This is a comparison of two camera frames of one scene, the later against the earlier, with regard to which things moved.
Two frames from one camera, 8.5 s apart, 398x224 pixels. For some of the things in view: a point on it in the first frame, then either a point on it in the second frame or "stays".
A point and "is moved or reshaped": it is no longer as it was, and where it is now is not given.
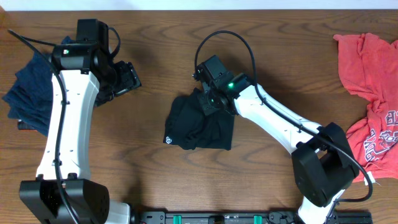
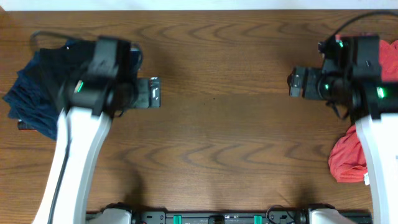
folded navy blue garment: [30, 99] stays
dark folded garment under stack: [23, 126] stays
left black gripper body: [126, 78] to [138, 93]
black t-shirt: [188, 126] is moved or reshaped
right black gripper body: [208, 103] to [311, 87]
